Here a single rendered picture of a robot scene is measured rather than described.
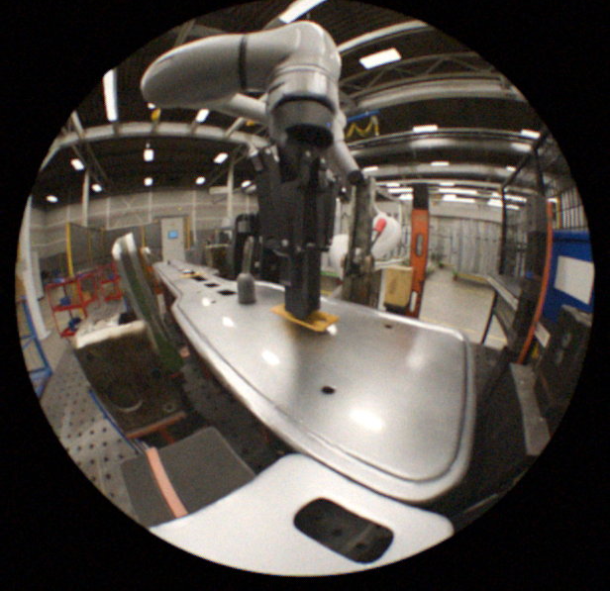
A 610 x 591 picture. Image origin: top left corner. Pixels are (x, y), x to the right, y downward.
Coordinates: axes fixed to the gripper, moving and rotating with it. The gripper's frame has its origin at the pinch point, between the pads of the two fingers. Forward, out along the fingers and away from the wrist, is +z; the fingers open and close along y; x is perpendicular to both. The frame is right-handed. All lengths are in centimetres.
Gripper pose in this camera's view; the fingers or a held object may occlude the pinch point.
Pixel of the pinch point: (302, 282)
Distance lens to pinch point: 22.0
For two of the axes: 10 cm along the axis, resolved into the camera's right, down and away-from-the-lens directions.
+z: 0.0, 9.7, 2.6
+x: 7.5, 1.7, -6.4
